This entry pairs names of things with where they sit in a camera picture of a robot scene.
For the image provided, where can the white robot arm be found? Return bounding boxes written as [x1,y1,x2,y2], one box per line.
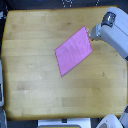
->
[100,7,128,63]

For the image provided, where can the pink cloth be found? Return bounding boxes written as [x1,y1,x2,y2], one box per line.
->
[55,27,92,76]

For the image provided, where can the grey equipment at left edge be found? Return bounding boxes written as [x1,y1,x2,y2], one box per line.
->
[0,60,5,128]

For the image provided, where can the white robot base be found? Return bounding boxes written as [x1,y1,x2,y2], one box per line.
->
[96,114,123,128]

